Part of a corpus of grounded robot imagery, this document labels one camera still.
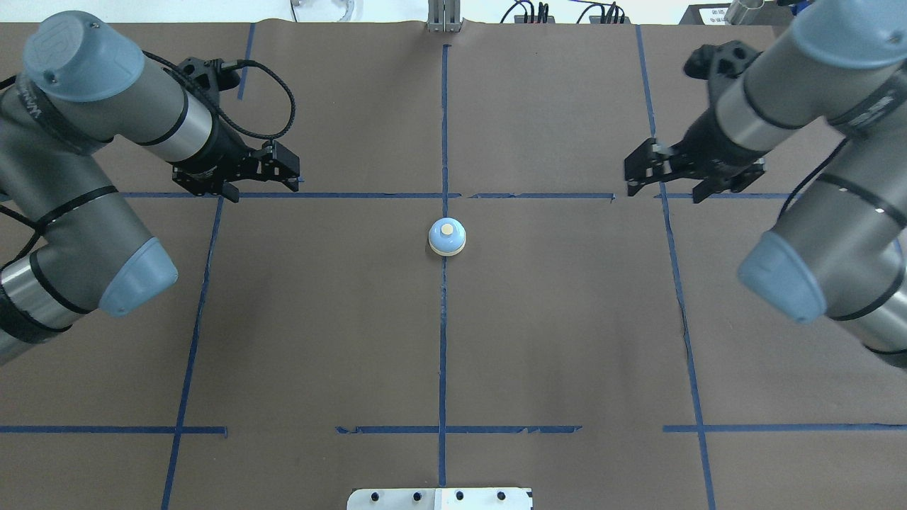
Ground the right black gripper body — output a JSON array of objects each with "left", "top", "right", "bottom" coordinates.
[{"left": 664, "top": 106, "right": 767, "bottom": 193}]

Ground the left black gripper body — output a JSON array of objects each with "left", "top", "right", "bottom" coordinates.
[{"left": 171, "top": 113, "right": 273, "bottom": 196}]

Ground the blue white call bell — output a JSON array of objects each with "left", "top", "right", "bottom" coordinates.
[{"left": 427, "top": 217, "right": 466, "bottom": 257}]

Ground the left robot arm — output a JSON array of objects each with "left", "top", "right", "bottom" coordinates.
[{"left": 1, "top": 11, "right": 301, "bottom": 363}]

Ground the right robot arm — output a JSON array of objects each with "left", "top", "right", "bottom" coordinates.
[{"left": 623, "top": 1, "right": 906, "bottom": 369}]

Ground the silver metal cylinder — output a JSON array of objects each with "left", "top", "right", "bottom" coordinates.
[{"left": 723, "top": 0, "right": 766, "bottom": 26}]

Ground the black box with label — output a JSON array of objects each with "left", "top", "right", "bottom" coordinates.
[{"left": 678, "top": 1, "right": 790, "bottom": 26}]

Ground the left black connector block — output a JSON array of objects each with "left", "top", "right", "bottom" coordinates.
[{"left": 499, "top": 1, "right": 556, "bottom": 25}]

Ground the brown paper table cover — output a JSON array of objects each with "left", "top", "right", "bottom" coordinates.
[{"left": 2, "top": 20, "right": 905, "bottom": 509}]

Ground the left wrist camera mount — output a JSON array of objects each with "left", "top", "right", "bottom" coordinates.
[{"left": 177, "top": 57, "right": 241, "bottom": 106}]

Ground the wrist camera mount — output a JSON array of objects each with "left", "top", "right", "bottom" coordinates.
[
  {"left": 682, "top": 40, "right": 761, "bottom": 106},
  {"left": 177, "top": 57, "right": 241, "bottom": 106}
]

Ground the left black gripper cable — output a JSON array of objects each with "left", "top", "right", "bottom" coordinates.
[{"left": 142, "top": 50, "right": 297, "bottom": 141}]

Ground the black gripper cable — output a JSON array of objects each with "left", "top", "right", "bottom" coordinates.
[
  {"left": 777, "top": 135, "right": 851, "bottom": 220},
  {"left": 142, "top": 50, "right": 297, "bottom": 141}
]

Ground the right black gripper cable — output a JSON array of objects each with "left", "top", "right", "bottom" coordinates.
[{"left": 777, "top": 135, "right": 851, "bottom": 220}]

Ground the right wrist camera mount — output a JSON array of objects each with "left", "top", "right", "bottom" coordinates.
[{"left": 682, "top": 40, "right": 761, "bottom": 106}]

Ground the aluminium frame post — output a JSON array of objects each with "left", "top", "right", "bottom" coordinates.
[{"left": 427, "top": 0, "right": 463, "bottom": 33}]

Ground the white camera mast base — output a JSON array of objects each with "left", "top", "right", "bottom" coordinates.
[{"left": 347, "top": 487, "right": 534, "bottom": 509}]

